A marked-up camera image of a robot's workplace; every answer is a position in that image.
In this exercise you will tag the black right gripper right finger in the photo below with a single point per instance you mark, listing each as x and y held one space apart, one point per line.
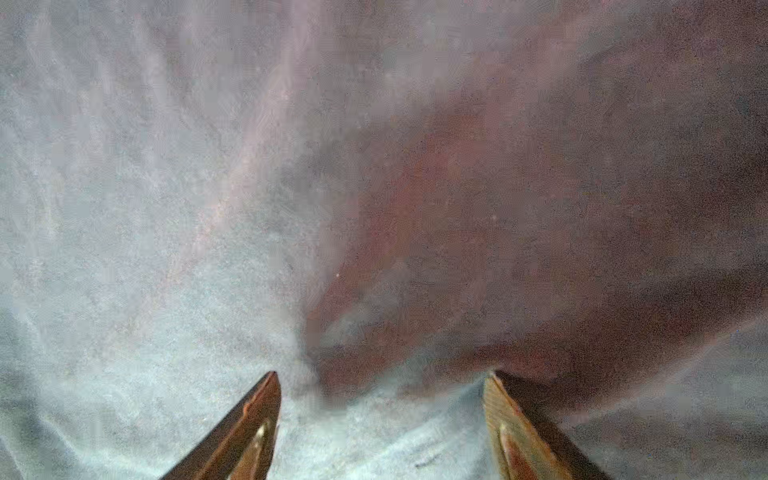
525 443

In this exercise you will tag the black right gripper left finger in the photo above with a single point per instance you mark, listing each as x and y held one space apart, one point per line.
241 445

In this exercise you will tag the dark navy maroon-trimmed tank top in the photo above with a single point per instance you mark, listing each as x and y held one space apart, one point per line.
383 201

